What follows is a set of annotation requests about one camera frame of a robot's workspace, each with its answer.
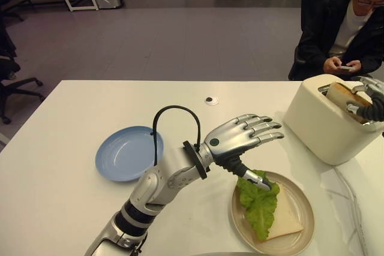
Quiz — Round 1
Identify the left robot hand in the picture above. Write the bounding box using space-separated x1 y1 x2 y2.
199 113 285 192

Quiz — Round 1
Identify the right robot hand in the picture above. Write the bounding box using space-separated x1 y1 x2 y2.
346 76 384 125

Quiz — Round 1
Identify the bread slice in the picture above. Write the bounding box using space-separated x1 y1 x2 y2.
239 182 304 242
326 82 374 124

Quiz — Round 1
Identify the green lettuce leaf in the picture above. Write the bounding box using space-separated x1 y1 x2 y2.
236 170 281 242

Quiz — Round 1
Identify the cream toaster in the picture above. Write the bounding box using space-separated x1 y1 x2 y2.
283 73 384 166

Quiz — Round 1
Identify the person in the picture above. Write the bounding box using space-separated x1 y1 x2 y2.
288 0 384 82

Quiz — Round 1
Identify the blue plate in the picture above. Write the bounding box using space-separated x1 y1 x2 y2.
95 125 166 183

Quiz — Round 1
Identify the beige plate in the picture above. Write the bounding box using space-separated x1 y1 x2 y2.
230 171 316 255

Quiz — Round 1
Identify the black office chair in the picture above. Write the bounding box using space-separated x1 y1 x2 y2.
0 0 46 125

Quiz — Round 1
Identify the black cable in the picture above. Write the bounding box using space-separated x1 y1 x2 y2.
152 105 202 167

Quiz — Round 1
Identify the white cord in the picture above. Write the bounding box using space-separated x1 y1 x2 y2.
328 164 371 256

